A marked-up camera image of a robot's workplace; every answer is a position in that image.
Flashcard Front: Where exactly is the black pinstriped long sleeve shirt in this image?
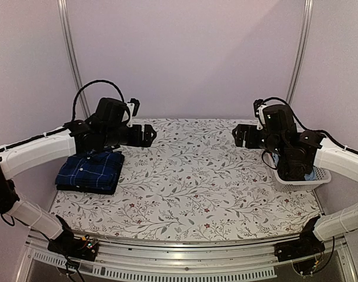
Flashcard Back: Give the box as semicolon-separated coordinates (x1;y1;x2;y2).
279;147;313;174

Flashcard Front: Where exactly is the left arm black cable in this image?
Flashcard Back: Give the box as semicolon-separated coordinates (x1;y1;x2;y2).
71;79;125;122

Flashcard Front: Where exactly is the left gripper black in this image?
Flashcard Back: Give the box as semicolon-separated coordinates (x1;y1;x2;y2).
102;124;156;147

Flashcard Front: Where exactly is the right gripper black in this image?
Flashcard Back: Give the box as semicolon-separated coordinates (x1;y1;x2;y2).
233;123;286;157

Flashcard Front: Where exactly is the aluminium frame post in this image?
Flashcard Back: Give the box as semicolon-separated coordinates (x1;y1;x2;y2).
56;0;91;118
286;0;314;105

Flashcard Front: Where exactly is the white plastic laundry basket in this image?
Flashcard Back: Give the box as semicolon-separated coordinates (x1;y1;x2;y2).
262;153;332;192

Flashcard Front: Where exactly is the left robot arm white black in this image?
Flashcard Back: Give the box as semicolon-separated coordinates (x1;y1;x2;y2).
0;98;157;255

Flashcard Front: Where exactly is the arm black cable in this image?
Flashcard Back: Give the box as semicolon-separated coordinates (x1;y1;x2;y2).
262;96;358;153
71;79;125;122

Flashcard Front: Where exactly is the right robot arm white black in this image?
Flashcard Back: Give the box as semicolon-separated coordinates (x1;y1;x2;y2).
232;99;358;182

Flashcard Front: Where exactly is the floral patterned tablecloth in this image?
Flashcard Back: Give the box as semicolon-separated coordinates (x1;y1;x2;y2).
51;119;320;242

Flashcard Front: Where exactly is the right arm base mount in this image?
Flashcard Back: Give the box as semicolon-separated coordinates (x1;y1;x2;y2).
274;216;325;262

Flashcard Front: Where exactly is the right aluminium frame post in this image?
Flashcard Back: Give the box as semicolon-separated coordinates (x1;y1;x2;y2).
286;0;314;105

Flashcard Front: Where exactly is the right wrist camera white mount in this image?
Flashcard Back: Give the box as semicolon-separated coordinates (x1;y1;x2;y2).
253;99;265;130

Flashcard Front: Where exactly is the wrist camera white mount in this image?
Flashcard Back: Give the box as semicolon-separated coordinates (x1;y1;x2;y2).
253;99;265;130
126;98;140;127

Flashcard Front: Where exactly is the light blue shirt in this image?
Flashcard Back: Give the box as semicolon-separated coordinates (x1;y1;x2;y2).
271;153;317;181

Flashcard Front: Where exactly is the left aluminium frame post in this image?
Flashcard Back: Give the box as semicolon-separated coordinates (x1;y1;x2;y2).
56;0;91;118

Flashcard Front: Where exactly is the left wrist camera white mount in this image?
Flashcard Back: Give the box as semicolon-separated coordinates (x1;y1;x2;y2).
126;98;140;127

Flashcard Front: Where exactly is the aluminium front rail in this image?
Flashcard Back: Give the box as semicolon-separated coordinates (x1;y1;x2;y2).
16;231;358;281

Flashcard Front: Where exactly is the folded blue plaid shirt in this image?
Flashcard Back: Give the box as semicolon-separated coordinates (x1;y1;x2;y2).
55;150;125;193

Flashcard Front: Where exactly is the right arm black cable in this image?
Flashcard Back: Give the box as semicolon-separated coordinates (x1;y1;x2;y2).
262;96;358;153

